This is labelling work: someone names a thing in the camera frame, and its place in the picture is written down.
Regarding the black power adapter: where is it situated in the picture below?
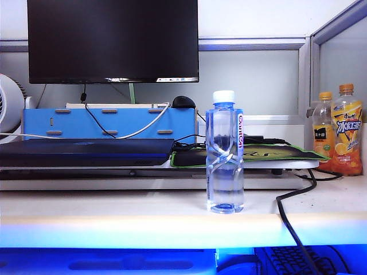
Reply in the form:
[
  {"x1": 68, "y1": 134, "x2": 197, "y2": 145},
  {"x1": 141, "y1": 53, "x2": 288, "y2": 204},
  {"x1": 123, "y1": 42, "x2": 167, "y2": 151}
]
[{"x1": 243, "y1": 135, "x2": 292, "y2": 146}]

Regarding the thick black power cable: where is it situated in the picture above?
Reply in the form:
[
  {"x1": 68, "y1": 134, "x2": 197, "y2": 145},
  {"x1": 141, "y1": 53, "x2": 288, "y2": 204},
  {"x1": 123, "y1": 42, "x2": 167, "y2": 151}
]
[{"x1": 276, "y1": 168, "x2": 322, "y2": 275}]

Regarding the thin black monitor cable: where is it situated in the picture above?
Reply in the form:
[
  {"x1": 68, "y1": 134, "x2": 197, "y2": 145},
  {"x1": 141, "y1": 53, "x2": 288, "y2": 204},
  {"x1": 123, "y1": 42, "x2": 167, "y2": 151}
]
[{"x1": 80, "y1": 83, "x2": 118, "y2": 139}]

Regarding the dark blue closed laptop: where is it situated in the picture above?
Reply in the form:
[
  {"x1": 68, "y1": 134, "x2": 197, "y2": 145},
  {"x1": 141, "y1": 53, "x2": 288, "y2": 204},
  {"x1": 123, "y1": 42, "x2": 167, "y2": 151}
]
[{"x1": 0, "y1": 138, "x2": 175, "y2": 168}]

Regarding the black keyboard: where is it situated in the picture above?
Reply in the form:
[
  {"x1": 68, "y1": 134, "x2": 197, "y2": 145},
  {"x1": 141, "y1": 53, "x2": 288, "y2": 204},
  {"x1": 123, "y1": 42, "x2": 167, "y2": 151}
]
[{"x1": 255, "y1": 245, "x2": 351, "y2": 275}]

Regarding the white cable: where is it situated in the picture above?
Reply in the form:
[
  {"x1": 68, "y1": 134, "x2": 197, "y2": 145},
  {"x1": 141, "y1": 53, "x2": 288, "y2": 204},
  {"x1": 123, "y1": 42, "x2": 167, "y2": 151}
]
[{"x1": 0, "y1": 100, "x2": 171, "y2": 140}]

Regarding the blue wooden desk organizer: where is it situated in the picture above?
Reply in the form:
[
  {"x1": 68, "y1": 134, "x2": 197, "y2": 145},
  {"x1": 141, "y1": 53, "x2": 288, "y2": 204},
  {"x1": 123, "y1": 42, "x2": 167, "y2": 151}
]
[{"x1": 22, "y1": 107, "x2": 198, "y2": 141}]

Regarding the grey cubicle partition frame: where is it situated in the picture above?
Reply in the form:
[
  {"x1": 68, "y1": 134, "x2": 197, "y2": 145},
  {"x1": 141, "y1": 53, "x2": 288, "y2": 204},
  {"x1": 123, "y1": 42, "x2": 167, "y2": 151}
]
[{"x1": 0, "y1": 0, "x2": 367, "y2": 121}]

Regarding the small orange juice bottle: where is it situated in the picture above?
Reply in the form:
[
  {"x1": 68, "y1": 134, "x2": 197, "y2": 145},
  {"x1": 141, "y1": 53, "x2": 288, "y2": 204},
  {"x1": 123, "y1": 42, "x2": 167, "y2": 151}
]
[{"x1": 311, "y1": 92, "x2": 335, "y2": 164}]

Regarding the white desktop riser platform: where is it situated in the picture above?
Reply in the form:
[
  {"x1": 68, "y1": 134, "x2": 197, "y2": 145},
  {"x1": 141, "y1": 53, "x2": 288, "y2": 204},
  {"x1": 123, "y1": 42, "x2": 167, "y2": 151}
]
[{"x1": 0, "y1": 159, "x2": 320, "y2": 191}]

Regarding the white desk fan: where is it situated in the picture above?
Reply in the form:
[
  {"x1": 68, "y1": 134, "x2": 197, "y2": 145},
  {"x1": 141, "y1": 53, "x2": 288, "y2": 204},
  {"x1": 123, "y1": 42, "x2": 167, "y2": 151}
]
[{"x1": 0, "y1": 73, "x2": 26, "y2": 144}]

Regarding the black computer monitor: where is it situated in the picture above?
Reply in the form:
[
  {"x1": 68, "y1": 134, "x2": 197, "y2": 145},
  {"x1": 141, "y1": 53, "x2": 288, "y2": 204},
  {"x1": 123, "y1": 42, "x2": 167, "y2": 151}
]
[{"x1": 27, "y1": 0, "x2": 200, "y2": 85}]

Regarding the thin black mouse cable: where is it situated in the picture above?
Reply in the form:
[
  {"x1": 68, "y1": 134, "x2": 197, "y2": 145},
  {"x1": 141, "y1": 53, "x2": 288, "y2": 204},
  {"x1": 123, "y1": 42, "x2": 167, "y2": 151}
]
[{"x1": 173, "y1": 110, "x2": 214, "y2": 150}]

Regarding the black computer mouse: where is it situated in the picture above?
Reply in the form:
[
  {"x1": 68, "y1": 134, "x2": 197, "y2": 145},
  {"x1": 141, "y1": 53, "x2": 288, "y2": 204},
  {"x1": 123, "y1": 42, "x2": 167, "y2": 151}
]
[{"x1": 171, "y1": 96, "x2": 197, "y2": 109}]

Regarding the clear mineral water bottle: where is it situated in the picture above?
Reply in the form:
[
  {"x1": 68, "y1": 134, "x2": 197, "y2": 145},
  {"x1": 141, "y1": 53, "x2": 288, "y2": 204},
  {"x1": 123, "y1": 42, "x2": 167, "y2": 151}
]
[{"x1": 205, "y1": 90, "x2": 245, "y2": 215}]

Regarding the black green-edged mouse pad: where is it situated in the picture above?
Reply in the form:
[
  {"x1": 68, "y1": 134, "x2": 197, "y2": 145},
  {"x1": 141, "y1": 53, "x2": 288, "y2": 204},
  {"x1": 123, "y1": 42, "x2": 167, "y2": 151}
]
[{"x1": 170, "y1": 142, "x2": 331, "y2": 168}]

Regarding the large iced tea bottle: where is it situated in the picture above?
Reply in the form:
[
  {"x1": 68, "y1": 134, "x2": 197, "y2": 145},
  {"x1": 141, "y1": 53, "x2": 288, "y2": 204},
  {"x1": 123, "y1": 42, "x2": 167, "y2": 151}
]
[{"x1": 330, "y1": 83, "x2": 364, "y2": 176}]

